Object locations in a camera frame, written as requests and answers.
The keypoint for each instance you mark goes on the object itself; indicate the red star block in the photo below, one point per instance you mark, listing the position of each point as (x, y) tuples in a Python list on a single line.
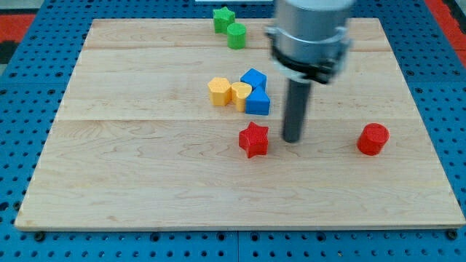
[(254, 140)]

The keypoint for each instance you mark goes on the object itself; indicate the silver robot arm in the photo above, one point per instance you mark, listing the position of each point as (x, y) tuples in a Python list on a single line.
[(309, 38)]

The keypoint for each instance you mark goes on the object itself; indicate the green star block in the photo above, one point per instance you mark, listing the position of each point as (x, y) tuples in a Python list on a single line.
[(222, 18)]

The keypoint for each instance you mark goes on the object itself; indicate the blue triangular block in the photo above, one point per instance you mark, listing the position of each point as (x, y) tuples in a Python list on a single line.
[(257, 102)]

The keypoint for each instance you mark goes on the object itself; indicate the yellow heart block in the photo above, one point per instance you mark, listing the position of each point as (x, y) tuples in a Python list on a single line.
[(240, 92)]

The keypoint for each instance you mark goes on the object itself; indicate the yellow hexagon block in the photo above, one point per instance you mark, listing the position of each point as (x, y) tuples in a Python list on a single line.
[(220, 92)]

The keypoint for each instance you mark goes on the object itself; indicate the blue cube block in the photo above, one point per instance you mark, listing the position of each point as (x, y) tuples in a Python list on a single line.
[(254, 78)]

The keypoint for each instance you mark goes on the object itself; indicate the light wooden board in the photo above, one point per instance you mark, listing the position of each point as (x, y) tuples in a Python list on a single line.
[(136, 144)]

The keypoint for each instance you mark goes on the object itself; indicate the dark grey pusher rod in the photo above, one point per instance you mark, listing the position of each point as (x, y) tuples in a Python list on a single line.
[(295, 110)]

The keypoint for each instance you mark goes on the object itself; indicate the green cylinder block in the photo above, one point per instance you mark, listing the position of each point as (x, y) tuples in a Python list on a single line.
[(236, 36)]

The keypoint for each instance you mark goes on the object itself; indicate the red cylinder block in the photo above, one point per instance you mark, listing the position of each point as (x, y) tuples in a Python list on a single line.
[(373, 139)]

